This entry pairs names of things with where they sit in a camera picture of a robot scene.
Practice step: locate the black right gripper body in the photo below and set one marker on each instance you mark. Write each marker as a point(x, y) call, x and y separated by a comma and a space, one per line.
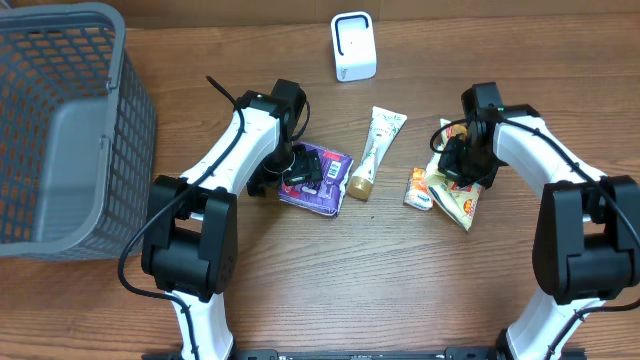
point(472, 163)

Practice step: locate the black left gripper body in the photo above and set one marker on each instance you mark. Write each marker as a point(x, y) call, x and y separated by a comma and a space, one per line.
point(289, 164)

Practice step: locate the white blue snack bag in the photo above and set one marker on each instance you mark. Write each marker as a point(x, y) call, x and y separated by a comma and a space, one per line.
point(459, 203)

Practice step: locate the purple sanitary pad pack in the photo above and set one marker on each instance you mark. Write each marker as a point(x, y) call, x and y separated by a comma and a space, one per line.
point(323, 197)

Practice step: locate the small orange snack packet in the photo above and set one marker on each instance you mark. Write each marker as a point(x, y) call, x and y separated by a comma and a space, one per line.
point(416, 194)

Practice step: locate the white cream tube gold cap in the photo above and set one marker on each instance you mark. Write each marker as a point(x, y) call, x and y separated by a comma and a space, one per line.
point(384, 127)

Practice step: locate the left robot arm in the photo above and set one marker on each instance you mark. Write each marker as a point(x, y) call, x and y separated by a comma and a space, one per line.
point(190, 241)

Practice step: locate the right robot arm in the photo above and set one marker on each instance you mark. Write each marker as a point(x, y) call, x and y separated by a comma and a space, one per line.
point(586, 245)

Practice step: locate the white barcode scanner stand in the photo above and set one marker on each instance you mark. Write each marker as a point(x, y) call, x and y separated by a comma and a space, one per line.
point(354, 46)

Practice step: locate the grey plastic shopping basket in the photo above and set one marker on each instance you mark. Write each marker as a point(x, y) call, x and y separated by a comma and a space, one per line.
point(78, 132)

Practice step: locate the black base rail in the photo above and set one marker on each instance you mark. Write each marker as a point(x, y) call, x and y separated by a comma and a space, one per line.
point(360, 355)

